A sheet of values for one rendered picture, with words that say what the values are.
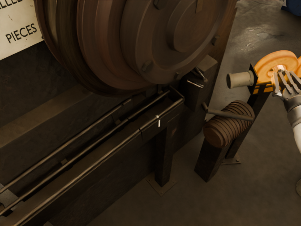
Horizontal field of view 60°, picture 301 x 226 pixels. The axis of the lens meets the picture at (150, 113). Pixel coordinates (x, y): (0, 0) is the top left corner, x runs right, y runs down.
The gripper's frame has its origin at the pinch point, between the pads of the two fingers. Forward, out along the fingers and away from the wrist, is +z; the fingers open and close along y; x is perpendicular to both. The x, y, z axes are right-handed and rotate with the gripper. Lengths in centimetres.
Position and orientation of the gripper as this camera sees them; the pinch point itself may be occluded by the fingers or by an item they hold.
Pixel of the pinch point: (277, 65)
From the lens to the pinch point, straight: 110.0
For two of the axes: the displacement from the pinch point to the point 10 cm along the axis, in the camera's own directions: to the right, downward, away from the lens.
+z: -1.0, -8.3, 5.4
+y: 9.9, -0.9, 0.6
